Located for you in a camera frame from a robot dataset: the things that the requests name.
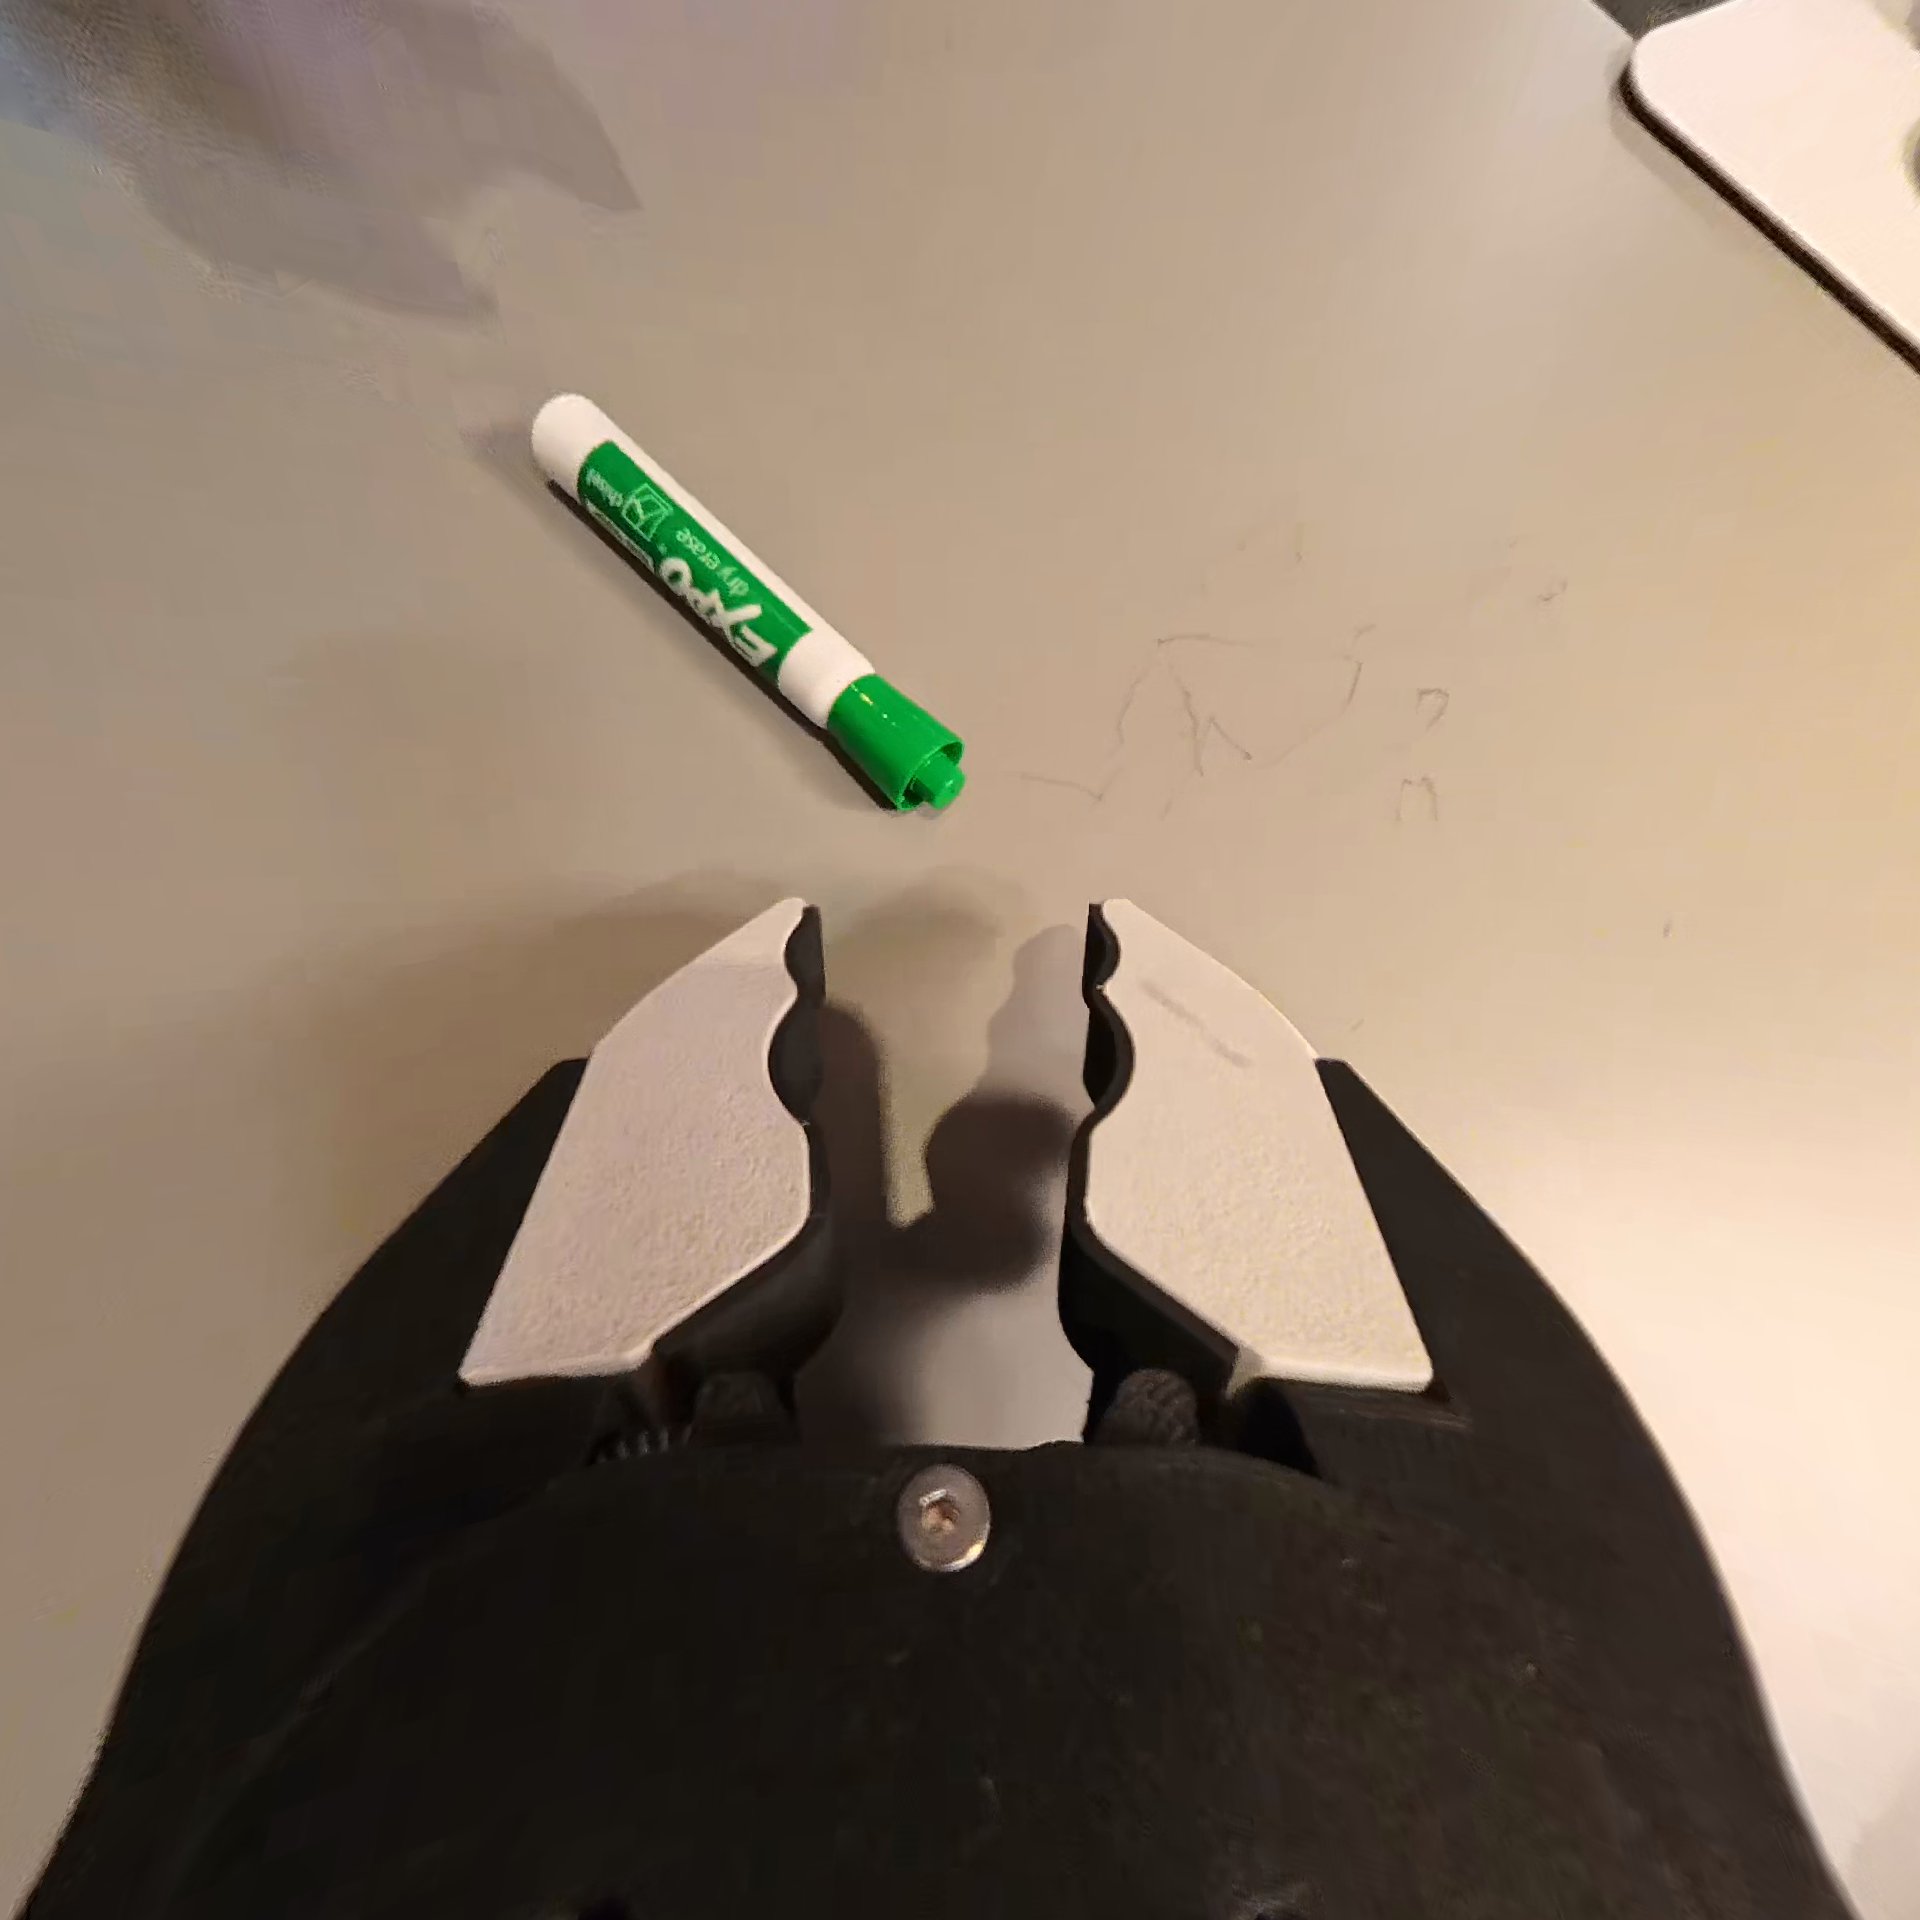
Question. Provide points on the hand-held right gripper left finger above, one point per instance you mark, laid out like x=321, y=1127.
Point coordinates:
x=646, y=1202

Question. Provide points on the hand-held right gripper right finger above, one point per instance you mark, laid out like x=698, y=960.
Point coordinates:
x=1246, y=1202

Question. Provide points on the green dry erase marker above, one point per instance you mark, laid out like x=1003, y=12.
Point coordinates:
x=720, y=587

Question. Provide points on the white stand base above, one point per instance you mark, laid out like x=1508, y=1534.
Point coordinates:
x=1815, y=123

